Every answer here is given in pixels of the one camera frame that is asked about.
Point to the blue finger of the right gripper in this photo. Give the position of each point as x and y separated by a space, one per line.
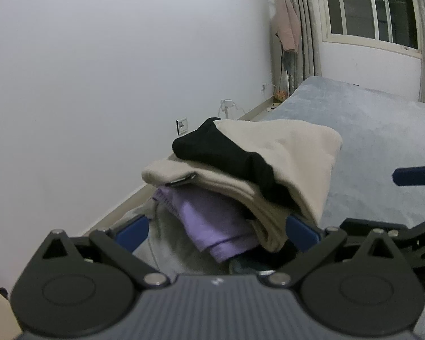
409 176

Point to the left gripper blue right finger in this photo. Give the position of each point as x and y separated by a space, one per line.
316 246

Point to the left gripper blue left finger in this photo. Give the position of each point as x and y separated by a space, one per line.
117 246

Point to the black and cream shirt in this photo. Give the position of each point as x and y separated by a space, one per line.
273 168

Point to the blue-grey bed blanket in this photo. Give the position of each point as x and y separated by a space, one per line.
381 132

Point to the purple folded garment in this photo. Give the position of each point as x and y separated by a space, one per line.
214 223

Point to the white charger in socket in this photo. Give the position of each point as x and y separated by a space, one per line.
229 109

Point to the hanging pink garment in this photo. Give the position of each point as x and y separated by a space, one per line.
289 28

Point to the grey left curtain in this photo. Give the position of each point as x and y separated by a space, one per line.
305 62

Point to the white wall socket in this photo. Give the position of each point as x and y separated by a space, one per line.
182 126

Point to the dark window with white frame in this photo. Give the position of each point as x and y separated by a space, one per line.
389 25

